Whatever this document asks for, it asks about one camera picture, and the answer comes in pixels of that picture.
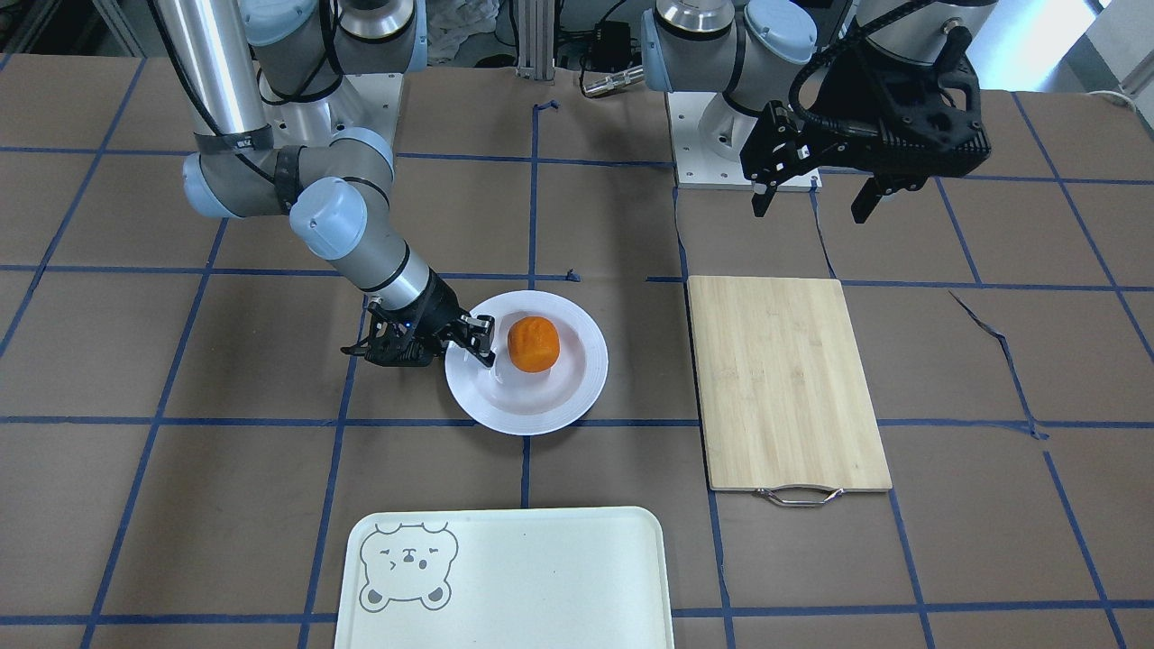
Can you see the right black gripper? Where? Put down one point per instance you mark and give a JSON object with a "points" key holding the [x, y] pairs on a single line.
{"points": [[439, 307]]}

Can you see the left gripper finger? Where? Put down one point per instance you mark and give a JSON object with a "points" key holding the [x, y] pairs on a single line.
{"points": [[881, 186], [771, 155]]}

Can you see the white round plate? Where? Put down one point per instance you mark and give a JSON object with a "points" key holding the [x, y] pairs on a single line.
{"points": [[508, 400]]}

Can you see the orange fruit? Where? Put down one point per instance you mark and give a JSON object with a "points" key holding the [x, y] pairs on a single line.
{"points": [[533, 344]]}

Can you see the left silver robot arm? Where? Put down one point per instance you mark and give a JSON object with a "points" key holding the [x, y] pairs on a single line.
{"points": [[750, 54]]}

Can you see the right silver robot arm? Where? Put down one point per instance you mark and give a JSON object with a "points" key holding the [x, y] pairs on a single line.
{"points": [[218, 48]]}

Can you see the cream bear tray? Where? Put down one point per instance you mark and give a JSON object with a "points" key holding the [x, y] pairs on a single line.
{"points": [[570, 577]]}

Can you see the bamboo cutting board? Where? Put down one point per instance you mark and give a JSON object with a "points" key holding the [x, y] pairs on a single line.
{"points": [[785, 407]]}

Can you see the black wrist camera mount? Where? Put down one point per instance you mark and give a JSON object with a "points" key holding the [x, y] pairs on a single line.
{"points": [[886, 115]]}

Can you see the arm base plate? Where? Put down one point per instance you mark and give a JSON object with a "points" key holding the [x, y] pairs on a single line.
{"points": [[707, 136], [344, 130]]}

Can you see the aluminium frame post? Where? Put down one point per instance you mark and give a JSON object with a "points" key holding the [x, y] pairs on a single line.
{"points": [[536, 32]]}

